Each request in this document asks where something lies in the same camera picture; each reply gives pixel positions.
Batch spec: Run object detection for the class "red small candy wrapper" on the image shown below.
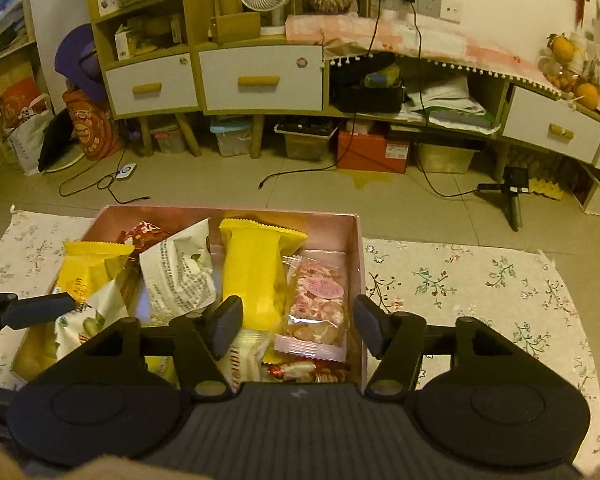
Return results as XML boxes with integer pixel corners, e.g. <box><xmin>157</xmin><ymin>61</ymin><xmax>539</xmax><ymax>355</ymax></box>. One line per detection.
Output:
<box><xmin>266</xmin><ymin>360</ymin><xmax>349</xmax><ymax>384</ymax></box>

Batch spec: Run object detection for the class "floral tablecloth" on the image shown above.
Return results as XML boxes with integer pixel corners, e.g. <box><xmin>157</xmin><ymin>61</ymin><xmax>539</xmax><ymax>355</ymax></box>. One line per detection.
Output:
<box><xmin>0</xmin><ymin>210</ymin><xmax>600</xmax><ymax>472</ymax></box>

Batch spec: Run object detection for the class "purple hat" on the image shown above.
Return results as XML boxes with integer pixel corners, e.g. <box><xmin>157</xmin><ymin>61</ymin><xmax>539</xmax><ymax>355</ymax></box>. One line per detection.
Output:
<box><xmin>55</xmin><ymin>24</ymin><xmax>108</xmax><ymax>102</ymax></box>

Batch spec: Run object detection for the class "red white candy pack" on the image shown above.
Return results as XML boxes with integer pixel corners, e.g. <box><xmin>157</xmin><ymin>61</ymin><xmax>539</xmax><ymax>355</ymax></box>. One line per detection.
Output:
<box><xmin>116</xmin><ymin>221</ymin><xmax>171</xmax><ymax>259</ymax></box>

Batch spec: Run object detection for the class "blue lid storage bin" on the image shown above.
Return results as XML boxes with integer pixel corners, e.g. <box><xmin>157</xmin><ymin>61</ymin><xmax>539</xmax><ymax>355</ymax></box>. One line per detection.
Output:
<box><xmin>210</xmin><ymin>116</ymin><xmax>253</xmax><ymax>157</ymax></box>

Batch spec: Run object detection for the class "pink cardboard box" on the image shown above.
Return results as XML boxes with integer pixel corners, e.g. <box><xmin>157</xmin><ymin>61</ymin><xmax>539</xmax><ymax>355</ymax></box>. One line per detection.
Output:
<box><xmin>11</xmin><ymin>205</ymin><xmax>367</xmax><ymax>387</ymax></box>

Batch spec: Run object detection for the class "black tripod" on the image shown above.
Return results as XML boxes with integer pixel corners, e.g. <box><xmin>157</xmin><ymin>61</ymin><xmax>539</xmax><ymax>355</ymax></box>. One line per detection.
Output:
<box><xmin>477</xmin><ymin>167</ymin><xmax>530</xmax><ymax>232</ymax></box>

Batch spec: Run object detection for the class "small yellow snack pack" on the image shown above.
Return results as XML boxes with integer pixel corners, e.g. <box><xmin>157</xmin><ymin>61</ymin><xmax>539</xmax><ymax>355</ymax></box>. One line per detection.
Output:
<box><xmin>54</xmin><ymin>240</ymin><xmax>134</xmax><ymax>304</ymax></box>

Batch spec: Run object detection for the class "pink cloth on cabinet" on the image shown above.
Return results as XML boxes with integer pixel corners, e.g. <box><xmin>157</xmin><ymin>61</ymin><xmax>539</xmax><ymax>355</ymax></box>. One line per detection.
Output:
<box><xmin>285</xmin><ymin>14</ymin><xmax>559</xmax><ymax>96</ymax></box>

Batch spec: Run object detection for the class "clear storage bin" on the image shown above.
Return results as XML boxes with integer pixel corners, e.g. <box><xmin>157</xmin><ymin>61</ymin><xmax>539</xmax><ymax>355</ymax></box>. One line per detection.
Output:
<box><xmin>274</xmin><ymin>122</ymin><xmax>337</xmax><ymax>162</ymax></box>

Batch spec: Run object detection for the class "orange fruit upper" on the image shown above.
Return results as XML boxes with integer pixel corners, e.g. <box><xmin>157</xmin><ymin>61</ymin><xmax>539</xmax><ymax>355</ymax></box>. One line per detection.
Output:
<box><xmin>547</xmin><ymin>34</ymin><xmax>576</xmax><ymax>64</ymax></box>

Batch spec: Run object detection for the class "white black-text snack pack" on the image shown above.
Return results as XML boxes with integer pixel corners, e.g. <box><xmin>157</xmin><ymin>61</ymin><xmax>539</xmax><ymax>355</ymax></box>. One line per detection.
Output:
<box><xmin>218</xmin><ymin>328</ymin><xmax>272</xmax><ymax>392</ymax></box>

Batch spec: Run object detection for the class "orange fruit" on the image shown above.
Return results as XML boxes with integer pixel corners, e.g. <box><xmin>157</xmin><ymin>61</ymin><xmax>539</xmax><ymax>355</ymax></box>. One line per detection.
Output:
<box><xmin>573</xmin><ymin>82</ymin><xmax>600</xmax><ymax>110</ymax></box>
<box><xmin>547</xmin><ymin>34</ymin><xmax>576</xmax><ymax>64</ymax></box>

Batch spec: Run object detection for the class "wall power outlet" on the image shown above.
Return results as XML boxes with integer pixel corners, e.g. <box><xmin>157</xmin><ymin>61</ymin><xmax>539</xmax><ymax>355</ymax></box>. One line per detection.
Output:
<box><xmin>372</xmin><ymin>0</ymin><xmax>463</xmax><ymax>24</ymax></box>

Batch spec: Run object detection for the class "wooden cabinet with drawers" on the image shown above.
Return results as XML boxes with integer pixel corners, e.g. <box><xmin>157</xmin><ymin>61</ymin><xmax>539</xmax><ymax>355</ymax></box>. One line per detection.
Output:
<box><xmin>87</xmin><ymin>0</ymin><xmax>600</xmax><ymax>165</ymax></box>

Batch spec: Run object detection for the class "large yellow snack pack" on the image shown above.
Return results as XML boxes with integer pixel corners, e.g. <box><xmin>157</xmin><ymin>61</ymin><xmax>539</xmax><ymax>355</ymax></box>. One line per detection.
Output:
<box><xmin>219</xmin><ymin>218</ymin><xmax>308</xmax><ymax>333</ymax></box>

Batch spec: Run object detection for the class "orange printed bag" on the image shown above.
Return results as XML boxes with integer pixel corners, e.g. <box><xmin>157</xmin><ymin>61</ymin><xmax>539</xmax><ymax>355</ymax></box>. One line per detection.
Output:
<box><xmin>62</xmin><ymin>89</ymin><xmax>123</xmax><ymax>162</ymax></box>

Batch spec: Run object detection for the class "orange fruit lower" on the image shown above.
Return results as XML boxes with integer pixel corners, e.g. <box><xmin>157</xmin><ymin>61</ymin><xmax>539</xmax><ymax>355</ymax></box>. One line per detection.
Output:
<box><xmin>573</xmin><ymin>82</ymin><xmax>600</xmax><ymax>110</ymax></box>

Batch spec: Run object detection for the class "red cardboard box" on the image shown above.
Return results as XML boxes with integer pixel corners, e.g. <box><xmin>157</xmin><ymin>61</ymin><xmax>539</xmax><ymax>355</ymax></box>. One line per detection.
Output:
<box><xmin>336</xmin><ymin>130</ymin><xmax>410</xmax><ymax>174</ymax></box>

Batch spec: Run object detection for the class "pink nougat clear pack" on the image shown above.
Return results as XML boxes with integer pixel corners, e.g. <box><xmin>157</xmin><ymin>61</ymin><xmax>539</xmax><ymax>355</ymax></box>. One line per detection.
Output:
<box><xmin>274</xmin><ymin>256</ymin><xmax>349</xmax><ymax>363</ymax></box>

